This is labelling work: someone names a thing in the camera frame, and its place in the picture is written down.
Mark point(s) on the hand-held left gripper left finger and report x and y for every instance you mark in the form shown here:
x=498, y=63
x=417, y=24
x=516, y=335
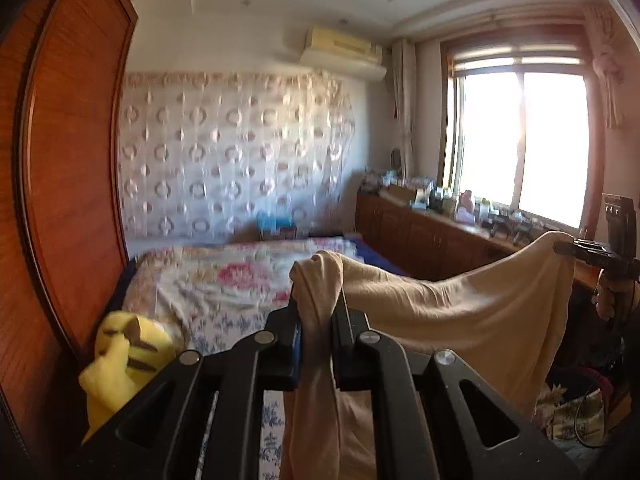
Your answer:
x=285, y=350

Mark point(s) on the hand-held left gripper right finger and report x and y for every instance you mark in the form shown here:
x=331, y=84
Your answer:
x=350, y=355

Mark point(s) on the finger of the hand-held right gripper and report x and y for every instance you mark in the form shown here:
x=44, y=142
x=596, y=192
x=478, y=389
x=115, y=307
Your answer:
x=565, y=248

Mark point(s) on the beige t-shirt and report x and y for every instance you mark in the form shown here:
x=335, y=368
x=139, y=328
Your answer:
x=450, y=310

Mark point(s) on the person's right hand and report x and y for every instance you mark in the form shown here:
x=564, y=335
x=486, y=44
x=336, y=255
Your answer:
x=607, y=302

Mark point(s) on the pink floral quilt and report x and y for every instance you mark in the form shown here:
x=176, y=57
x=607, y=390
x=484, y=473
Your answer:
x=225, y=280

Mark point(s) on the dark blue blanket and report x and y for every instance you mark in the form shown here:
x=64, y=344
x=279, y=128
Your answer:
x=380, y=260

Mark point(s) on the pink figurine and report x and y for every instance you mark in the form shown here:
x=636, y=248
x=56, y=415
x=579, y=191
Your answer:
x=465, y=207

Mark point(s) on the blue plastic bag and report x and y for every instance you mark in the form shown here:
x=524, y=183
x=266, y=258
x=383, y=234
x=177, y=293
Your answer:
x=272, y=222

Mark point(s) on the wooden-framed window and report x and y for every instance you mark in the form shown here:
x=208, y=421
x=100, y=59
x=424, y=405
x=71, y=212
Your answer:
x=500, y=135

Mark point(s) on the red cloth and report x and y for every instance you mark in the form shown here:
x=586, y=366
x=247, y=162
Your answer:
x=592, y=380

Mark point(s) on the long wooden cabinet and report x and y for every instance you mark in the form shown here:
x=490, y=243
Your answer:
x=425, y=240

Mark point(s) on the beige window curtain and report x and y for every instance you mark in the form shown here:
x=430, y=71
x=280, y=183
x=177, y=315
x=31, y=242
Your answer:
x=607, y=60
x=404, y=110

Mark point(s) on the floral fabric bag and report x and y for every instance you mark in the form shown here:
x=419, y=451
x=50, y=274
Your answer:
x=575, y=412

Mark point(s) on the cardboard box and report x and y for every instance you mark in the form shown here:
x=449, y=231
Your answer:
x=400, y=192

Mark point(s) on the yellow plush toy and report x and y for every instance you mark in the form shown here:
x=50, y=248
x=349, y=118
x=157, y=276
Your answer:
x=110, y=380

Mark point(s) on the small oval mirror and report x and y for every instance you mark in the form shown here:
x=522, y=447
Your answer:
x=396, y=159

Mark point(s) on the wooden headboard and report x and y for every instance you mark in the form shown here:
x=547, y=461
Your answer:
x=75, y=185

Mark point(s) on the circle-patterned wall curtain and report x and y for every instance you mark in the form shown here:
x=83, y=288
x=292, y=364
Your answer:
x=225, y=160

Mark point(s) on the wall air conditioner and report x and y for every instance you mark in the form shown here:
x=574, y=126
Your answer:
x=340, y=55

